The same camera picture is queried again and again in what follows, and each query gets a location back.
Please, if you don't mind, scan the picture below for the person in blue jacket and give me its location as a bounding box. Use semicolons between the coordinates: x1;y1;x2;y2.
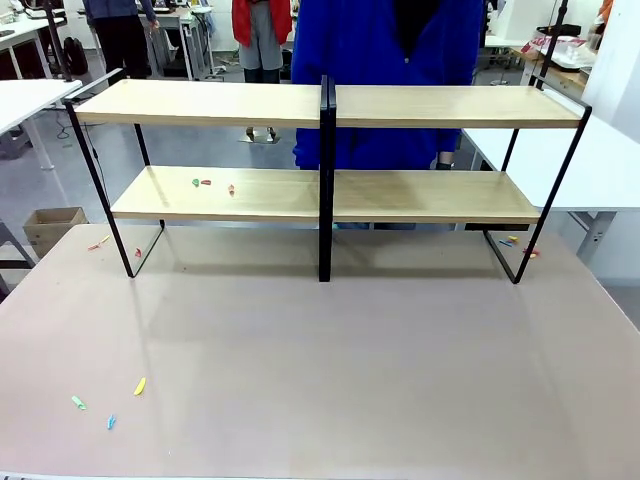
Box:
290;0;485;232

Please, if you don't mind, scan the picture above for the large white table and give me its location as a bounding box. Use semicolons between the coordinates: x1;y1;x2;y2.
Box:
462;127;640;284

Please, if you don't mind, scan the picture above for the wooden desk with items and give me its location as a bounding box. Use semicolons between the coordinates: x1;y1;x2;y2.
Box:
518;27;596;92

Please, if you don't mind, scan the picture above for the black pole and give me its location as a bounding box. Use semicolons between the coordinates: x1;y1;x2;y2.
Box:
541;0;572;77
42;0;76;84

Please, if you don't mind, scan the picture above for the metal stand base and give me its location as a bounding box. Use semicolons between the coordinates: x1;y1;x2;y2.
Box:
238;126;279;145

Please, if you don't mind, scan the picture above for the white board panel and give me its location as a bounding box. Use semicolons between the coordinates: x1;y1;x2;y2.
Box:
581;0;640;137

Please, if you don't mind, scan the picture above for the person in red vest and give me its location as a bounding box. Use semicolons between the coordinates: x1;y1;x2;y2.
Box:
231;0;294;85

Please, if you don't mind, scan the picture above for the white desk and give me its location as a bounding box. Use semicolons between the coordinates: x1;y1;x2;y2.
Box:
149;7;217;82

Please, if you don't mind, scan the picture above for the person in dark clothes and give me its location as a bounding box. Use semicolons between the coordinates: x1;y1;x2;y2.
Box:
82;0;160;80

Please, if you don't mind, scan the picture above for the black backpack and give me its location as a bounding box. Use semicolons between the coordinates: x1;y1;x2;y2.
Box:
62;36;90;76

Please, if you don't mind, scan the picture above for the cardboard box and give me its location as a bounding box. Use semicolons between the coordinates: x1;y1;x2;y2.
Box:
22;206;90;259

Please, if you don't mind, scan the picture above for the white side table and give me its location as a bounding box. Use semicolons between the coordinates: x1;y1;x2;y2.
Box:
0;78;84;172

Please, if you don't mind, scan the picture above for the wooden shelf with black frame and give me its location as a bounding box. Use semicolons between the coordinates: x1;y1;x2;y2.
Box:
62;67;594;286

